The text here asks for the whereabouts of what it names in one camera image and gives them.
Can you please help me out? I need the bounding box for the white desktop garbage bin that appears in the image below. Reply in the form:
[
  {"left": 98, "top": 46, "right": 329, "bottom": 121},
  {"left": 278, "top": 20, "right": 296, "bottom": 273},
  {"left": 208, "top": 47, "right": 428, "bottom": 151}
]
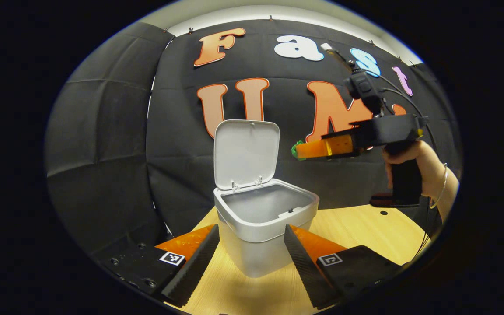
[{"left": 213, "top": 119, "right": 320, "bottom": 279}]

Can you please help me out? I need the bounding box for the wooden desktop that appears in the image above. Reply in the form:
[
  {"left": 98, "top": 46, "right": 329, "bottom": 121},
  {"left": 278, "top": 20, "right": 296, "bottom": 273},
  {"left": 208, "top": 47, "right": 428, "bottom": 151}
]
[{"left": 178, "top": 205, "right": 432, "bottom": 315}]

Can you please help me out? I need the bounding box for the thin silver bracelet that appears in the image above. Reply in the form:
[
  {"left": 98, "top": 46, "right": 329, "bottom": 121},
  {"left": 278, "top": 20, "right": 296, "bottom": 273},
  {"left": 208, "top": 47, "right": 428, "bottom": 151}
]
[{"left": 429, "top": 163, "right": 450, "bottom": 210}]

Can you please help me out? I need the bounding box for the green paper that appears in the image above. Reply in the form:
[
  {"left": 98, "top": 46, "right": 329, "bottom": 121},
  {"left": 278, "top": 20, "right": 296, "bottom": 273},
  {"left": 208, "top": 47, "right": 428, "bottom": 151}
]
[{"left": 291, "top": 140, "right": 308, "bottom": 161}]

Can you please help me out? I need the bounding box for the black backdrop cloth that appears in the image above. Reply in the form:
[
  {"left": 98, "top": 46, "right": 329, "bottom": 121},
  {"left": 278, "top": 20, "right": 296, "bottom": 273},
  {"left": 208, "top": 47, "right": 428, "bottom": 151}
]
[{"left": 44, "top": 17, "right": 462, "bottom": 263}]

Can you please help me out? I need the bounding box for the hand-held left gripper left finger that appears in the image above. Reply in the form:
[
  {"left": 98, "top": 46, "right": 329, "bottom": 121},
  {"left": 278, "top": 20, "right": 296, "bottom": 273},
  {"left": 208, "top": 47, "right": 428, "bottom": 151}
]
[{"left": 99, "top": 224, "right": 221, "bottom": 308}]

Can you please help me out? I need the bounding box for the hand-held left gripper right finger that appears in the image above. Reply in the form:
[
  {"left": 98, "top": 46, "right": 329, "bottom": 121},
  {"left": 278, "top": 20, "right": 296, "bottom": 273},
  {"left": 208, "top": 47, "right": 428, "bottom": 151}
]
[{"left": 283, "top": 224, "right": 406, "bottom": 310}]

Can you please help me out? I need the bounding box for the thin black cable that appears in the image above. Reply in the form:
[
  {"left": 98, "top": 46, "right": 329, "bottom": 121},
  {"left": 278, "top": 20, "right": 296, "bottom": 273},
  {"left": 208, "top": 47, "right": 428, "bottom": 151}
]
[{"left": 364, "top": 68, "right": 438, "bottom": 261}]

